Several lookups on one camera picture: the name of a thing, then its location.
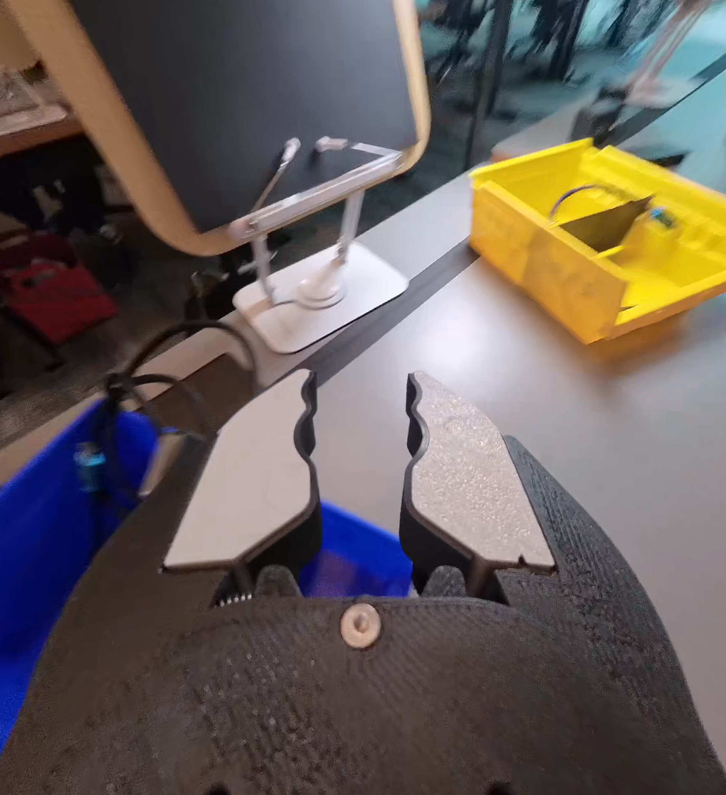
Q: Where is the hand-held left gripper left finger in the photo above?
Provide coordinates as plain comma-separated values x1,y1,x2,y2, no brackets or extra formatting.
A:
163,369,323,575

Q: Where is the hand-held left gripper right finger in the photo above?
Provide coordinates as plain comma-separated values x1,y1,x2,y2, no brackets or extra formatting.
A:
399,371,556,575

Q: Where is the yellow plastic bin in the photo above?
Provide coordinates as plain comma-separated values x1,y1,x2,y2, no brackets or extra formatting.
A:
469,138,726,345

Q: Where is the blue plastic bin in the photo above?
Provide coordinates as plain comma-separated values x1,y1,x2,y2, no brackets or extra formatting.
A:
0,397,415,795

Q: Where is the white board stand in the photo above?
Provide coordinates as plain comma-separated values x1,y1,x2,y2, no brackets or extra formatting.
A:
229,137,410,355

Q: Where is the red storage crate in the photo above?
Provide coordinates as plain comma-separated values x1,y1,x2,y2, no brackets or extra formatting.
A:
0,233,118,345

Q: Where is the black bin divider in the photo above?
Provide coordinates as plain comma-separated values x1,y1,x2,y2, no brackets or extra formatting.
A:
558,194,657,257

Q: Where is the large black wood-rimmed board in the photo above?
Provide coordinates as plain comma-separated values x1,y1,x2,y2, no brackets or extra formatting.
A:
3,0,432,257

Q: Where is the white paper stack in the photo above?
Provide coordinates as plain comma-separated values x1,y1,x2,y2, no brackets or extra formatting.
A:
0,65,69,140

